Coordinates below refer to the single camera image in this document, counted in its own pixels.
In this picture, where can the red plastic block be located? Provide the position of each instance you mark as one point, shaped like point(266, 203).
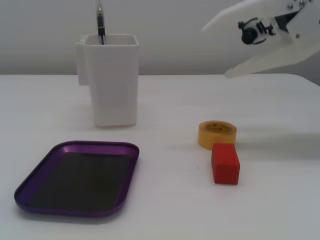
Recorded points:
point(226, 167)

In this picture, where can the small black gripper camera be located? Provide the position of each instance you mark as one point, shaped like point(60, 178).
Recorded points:
point(248, 37)

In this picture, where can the white pen holder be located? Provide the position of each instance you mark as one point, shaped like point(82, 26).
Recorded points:
point(112, 87)

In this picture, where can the black pen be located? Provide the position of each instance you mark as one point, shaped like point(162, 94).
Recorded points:
point(100, 22)

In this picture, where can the purple metal tray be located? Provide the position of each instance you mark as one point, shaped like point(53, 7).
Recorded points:
point(50, 190)

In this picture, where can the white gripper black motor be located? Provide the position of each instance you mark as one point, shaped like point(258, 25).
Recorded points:
point(303, 51)

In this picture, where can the yellow tape roll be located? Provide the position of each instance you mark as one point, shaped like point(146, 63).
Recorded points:
point(207, 137)

